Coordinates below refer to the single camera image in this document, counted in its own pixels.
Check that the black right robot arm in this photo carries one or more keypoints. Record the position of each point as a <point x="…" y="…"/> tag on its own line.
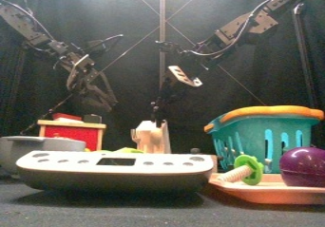
<point x="255" y="22"/>

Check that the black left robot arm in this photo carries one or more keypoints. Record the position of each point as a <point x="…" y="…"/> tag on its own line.
<point x="23" y="23"/>

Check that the small black box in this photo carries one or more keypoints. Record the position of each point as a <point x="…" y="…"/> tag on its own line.
<point x="93" y="119"/>

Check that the red printed flat box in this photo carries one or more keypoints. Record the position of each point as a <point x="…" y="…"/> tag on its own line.
<point x="67" y="116"/>

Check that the white toy knife block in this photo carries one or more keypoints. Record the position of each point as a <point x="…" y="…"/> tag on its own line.
<point x="153" y="139"/>

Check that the clear toy fork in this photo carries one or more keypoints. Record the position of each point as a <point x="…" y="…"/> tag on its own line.
<point x="136" y="136"/>

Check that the red wooden toy box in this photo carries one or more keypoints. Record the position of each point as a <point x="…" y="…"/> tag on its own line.
<point x="74" y="134"/>

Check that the green toy pepper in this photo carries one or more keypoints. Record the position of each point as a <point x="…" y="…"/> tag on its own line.
<point x="129" y="149"/>

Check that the grey toy bowl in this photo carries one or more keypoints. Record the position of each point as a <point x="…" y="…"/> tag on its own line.
<point x="34" y="148"/>

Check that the teal basket with orange rim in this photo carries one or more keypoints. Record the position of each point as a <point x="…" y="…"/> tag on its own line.
<point x="263" y="132"/>

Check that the bent grey metal pipe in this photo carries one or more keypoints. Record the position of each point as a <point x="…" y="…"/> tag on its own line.
<point x="304" y="53"/>

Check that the toy bolt with green head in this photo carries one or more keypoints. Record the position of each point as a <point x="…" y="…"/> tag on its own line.
<point x="249" y="169"/>

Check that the pink toy tray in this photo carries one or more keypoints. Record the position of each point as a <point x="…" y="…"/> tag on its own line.
<point x="271" y="192"/>

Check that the purple toy eggplant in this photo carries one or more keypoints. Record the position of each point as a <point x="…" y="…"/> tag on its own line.
<point x="305" y="167"/>

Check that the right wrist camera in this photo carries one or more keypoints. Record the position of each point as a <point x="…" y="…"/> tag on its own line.
<point x="172" y="51"/>

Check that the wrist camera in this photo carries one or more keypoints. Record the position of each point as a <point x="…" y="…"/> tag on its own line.
<point x="172" y="51"/>
<point x="95" y="46"/>

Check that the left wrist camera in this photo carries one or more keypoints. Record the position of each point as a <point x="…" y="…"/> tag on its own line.
<point x="95" y="46"/>

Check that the grey vertical frame pole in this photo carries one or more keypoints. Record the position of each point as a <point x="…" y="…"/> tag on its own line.
<point x="162" y="22"/>

